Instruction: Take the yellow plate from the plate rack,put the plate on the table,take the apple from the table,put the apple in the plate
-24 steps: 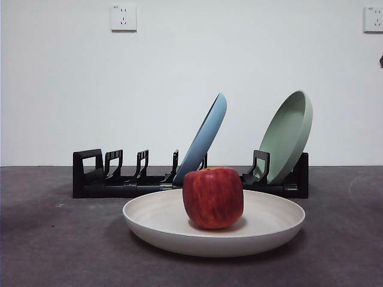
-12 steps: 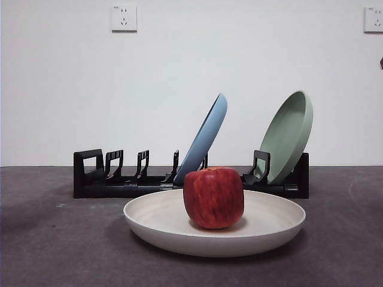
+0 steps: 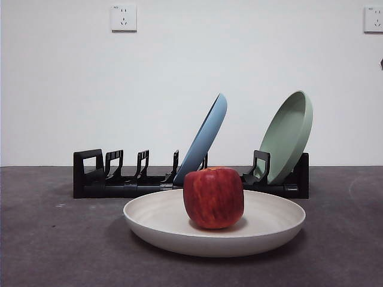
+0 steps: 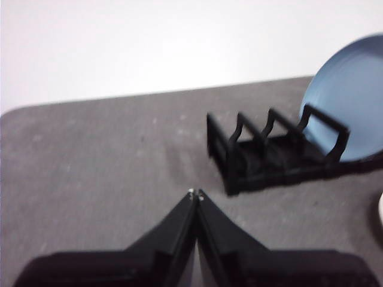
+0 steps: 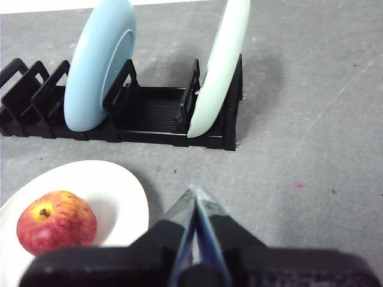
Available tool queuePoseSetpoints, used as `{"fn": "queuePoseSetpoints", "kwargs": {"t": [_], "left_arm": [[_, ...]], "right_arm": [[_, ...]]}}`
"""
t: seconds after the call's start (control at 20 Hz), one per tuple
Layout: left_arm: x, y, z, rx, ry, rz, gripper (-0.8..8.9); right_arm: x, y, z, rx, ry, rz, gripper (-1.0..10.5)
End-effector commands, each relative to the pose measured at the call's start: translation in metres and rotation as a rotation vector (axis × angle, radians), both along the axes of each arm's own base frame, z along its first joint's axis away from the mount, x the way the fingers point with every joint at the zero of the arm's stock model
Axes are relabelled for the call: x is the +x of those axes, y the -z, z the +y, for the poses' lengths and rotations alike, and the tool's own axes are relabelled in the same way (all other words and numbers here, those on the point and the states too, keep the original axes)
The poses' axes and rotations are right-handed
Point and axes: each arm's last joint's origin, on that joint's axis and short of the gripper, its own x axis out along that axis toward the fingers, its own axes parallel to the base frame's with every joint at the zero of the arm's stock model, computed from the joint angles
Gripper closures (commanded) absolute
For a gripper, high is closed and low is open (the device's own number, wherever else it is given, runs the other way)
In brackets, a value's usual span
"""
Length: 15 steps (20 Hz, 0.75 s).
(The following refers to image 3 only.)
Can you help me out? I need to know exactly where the red apple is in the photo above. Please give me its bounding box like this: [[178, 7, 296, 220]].
[[183, 166, 245, 230]]

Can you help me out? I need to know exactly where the pale cream yellow plate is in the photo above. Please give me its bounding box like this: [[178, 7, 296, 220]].
[[123, 188, 307, 258]]

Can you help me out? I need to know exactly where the green plate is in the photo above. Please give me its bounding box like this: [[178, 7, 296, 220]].
[[259, 90, 314, 185]]

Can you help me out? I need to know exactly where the blue plate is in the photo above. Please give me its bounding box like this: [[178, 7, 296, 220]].
[[172, 92, 228, 185]]

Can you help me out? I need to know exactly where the black plate rack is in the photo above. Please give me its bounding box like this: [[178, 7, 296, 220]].
[[72, 148, 309, 199]]

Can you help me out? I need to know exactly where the white wall socket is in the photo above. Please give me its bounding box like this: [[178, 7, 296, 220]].
[[111, 4, 138, 33], [363, 6, 383, 33]]

